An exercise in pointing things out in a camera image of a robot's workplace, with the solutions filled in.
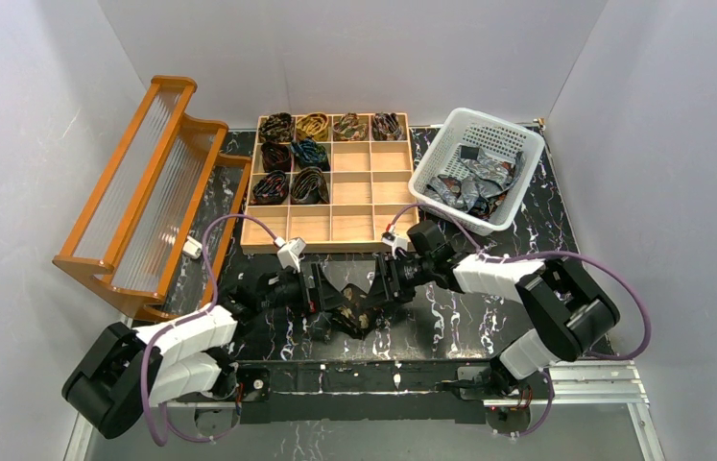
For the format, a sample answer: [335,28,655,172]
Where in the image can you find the black gold floral tie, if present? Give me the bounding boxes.
[333,283,383,339]

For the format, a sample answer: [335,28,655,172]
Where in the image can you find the white plastic basket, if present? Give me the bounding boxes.
[408,108,545,235]

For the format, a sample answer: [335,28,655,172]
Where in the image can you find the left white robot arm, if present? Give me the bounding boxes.
[61,264,347,439]

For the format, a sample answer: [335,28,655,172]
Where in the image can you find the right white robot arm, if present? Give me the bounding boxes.
[353,221,620,396]

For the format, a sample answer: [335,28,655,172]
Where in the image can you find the grey patterned ties pile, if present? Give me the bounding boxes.
[423,145,524,220]

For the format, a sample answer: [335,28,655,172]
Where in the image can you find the rolled navy red tie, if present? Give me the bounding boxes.
[251,170,290,206]

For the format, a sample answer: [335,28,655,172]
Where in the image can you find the rolled black grey tie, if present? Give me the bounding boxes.
[289,166,329,205]

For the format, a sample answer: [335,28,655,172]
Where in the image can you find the small white connector plug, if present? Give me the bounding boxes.
[181,236,204,260]

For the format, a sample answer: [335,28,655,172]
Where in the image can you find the wooden grid organizer tray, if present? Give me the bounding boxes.
[240,112,415,254]

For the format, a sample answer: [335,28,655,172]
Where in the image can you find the rolled dark red tie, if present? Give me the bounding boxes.
[260,141,292,173]

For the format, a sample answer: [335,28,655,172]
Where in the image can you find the rolled teal patterned tie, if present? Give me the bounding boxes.
[290,137,330,171]

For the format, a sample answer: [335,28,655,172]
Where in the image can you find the orange wooden rack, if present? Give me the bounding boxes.
[52,75,252,323]

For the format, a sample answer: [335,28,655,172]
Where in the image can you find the rolled dark striped tie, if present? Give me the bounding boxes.
[370,112,405,141]

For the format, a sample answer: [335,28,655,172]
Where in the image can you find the rolled olive patterned tie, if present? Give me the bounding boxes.
[332,112,370,142]

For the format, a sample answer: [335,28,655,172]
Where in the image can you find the rolled black gold tie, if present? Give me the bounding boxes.
[258,112,295,143]

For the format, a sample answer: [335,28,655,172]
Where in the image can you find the rolled yellow tie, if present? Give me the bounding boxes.
[295,112,330,142]

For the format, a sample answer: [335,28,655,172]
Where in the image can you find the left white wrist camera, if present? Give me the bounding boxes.
[276,237,306,272]

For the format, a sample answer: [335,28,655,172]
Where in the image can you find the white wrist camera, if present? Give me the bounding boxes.
[381,231,409,257]
[276,237,306,272]

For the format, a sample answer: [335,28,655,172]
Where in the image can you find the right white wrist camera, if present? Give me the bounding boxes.
[381,231,409,257]

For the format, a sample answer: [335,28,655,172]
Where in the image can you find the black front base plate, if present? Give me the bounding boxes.
[237,359,495,425]

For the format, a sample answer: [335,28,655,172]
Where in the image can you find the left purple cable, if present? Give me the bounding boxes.
[141,213,286,448]

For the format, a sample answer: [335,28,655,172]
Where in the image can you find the aluminium frame rail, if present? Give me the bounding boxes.
[61,318,666,461]

